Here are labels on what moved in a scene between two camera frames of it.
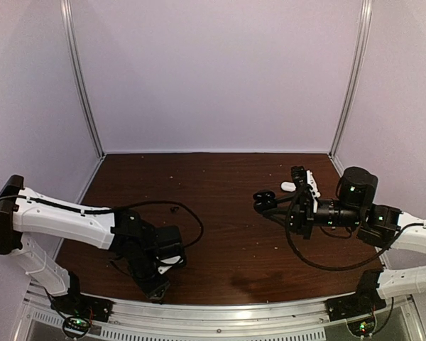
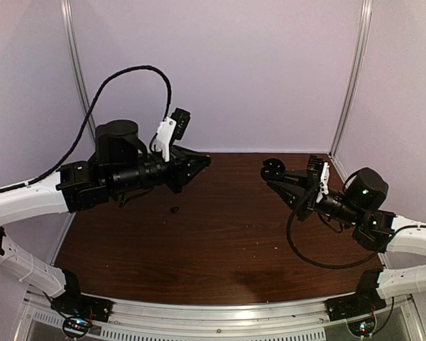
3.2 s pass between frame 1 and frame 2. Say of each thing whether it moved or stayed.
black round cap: moved
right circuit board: stayed
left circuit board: stayed
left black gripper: moved
